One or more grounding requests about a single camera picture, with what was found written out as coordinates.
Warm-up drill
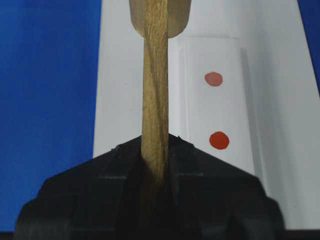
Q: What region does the right red dot mark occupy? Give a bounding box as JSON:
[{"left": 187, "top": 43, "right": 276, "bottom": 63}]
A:
[{"left": 209, "top": 131, "right": 230, "bottom": 150}]

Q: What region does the middle red dot mark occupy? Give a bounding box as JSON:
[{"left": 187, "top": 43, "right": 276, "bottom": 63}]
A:
[{"left": 204, "top": 72, "right": 223, "bottom": 87}]

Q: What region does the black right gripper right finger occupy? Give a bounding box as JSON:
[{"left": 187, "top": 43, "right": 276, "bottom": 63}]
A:
[{"left": 163, "top": 135, "right": 285, "bottom": 240}]

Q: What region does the large white foam board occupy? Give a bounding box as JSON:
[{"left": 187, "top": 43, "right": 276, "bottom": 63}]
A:
[{"left": 92, "top": 0, "right": 320, "bottom": 230}]

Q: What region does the wooden mallet hammer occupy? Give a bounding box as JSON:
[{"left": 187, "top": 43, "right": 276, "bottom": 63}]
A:
[{"left": 129, "top": 0, "right": 192, "bottom": 182}]

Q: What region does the red dot mark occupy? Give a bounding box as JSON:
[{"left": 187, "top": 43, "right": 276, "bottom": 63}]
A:
[
  {"left": 204, "top": 72, "right": 223, "bottom": 87},
  {"left": 209, "top": 131, "right": 230, "bottom": 150}
]

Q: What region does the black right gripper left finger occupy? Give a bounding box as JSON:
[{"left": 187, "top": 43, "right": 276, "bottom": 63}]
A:
[{"left": 14, "top": 137, "right": 150, "bottom": 240}]

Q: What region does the blue table cloth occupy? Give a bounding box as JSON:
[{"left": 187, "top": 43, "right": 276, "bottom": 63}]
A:
[{"left": 0, "top": 0, "right": 320, "bottom": 232}]

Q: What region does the small white raised block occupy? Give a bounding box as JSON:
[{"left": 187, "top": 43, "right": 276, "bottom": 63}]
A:
[{"left": 176, "top": 37, "right": 255, "bottom": 174}]

